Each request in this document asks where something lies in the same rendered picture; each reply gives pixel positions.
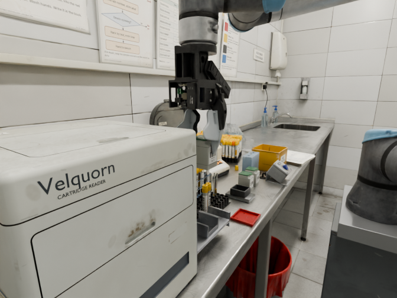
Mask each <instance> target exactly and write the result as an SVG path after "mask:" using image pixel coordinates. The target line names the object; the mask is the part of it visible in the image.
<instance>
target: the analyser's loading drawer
mask: <svg viewBox="0 0 397 298"><path fill-rule="evenodd" d="M225 226H230V212H229V211H226V210H223V209H219V208H216V207H213V206H210V205H208V212H203V211H201V210H200V211H199V212H198V219H197V253H199V252H200V251H201V250H202V249H203V248H204V247H205V246H206V245H207V244H208V243H209V242H210V241H211V240H212V239H213V238H214V237H215V236H216V235H217V234H218V233H219V232H220V231H221V230H222V229H223V228H224V227H225Z"/></svg>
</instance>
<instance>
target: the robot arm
mask: <svg viewBox="0 0 397 298"><path fill-rule="evenodd" d="M354 1H359V0H178V42H179V45H180V46H174V54H175V80H169V81H168V87H169V106H170V108H174V107H179V108H180V109H183V112H184V120H183V122H182V123H181V124H180V125H178V126H177V128H184V129H193V130H194V131H195V132H196V135H197V133H198V130H197V124H198V123H199V121H200V114H199V113H198V111H197V110H196V109H199V110H208V111H207V124H206V126H205V127H204V128H203V137H204V139H205V140H210V141H211V153H212V154H215V153H216V151H217V149H218V147H219V144H220V141H221V139H222V135H223V130H224V126H225V122H226V117H227V106H226V102H225V99H228V98H229V95H230V91H231V88H230V86H229V85H228V84H227V82H226V81H225V79H224V77H223V76H222V74H221V73H220V72H219V70H218V68H217V67H216V65H215V64H214V62H213V61H212V60H208V59H209V56H213V55H216V54H217V46H216V45H217V44H218V29H219V25H218V22H219V13H227V16H228V21H229V24H230V26H231V27H232V28H233V29H234V30H235V31H237V32H239V33H245V32H247V31H250V30H251V29H253V28H254V27H255V26H259V25H263V24H267V23H270V22H275V21H279V20H284V19H287V18H291V17H296V16H299V15H303V14H307V13H311V12H314V11H319V10H322V9H326V8H331V7H335V6H338V5H343V4H347V3H350V2H354ZM171 88H175V102H172V101H171ZM177 89H178V90H177ZM346 207H347V208H348V209H349V210H350V211H352V212H353V213H355V214H357V215H358V216H361V217H362V218H365V219H368V220H370V221H374V222H378V223H382V224H387V225H397V129H370V130H368V131H366V132H365V136H364V139H363V141H362V152H361V156H360V163H359V169H358V174H357V180H356V182H355V184H354V185H353V187H352V189H351V190H350V191H349V194H348V195H347V197H346Z"/></svg>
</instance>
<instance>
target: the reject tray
mask: <svg viewBox="0 0 397 298"><path fill-rule="evenodd" d="M260 217H261V214H259V213H255V212H251V211H249V210H245V209H241V208H239V209H238V210H237V211H236V212H235V213H234V214H233V215H232V216H231V217H230V220H232V221H235V222H238V223H241V224H244V225H247V226H251V227H253V226H254V224H255V223H256V222H257V220H258V219H259V218H260Z"/></svg>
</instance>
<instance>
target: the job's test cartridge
mask: <svg viewBox="0 0 397 298"><path fill-rule="evenodd" d="M196 165H197V168H198V169H203V170H210V169H212V168H213V167H216V166H217V151H216V153H215V154H212V153H211V141H210V140H207V141H200V140H196Z"/></svg>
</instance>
